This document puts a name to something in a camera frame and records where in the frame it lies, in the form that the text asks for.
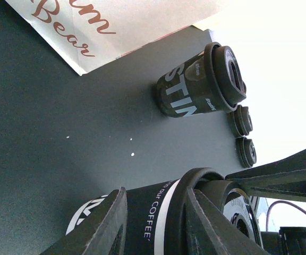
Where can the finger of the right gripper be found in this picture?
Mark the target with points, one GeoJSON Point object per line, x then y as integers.
{"type": "Point", "coordinates": [283, 179]}

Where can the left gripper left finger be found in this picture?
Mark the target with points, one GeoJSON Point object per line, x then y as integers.
{"type": "Point", "coordinates": [103, 232]}

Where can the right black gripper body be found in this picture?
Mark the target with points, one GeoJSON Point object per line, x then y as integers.
{"type": "Point", "coordinates": [289, 240]}

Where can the single black paper cup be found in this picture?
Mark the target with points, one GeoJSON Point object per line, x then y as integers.
{"type": "Point", "coordinates": [189, 90]}

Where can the black coffee lid back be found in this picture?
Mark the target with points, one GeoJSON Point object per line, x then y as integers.
{"type": "Point", "coordinates": [240, 121]}

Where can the black coffee lid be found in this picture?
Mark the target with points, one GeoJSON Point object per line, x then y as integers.
{"type": "Point", "coordinates": [224, 76]}
{"type": "Point", "coordinates": [240, 121]}
{"type": "Point", "coordinates": [228, 196]}

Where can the printed Cream Bear paper bag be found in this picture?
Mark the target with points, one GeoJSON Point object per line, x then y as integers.
{"type": "Point", "coordinates": [88, 34]}

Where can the black coffee lid front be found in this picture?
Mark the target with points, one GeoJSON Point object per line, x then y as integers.
{"type": "Point", "coordinates": [224, 76]}

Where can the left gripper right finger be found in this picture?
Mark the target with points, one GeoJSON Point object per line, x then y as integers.
{"type": "Point", "coordinates": [209, 232]}

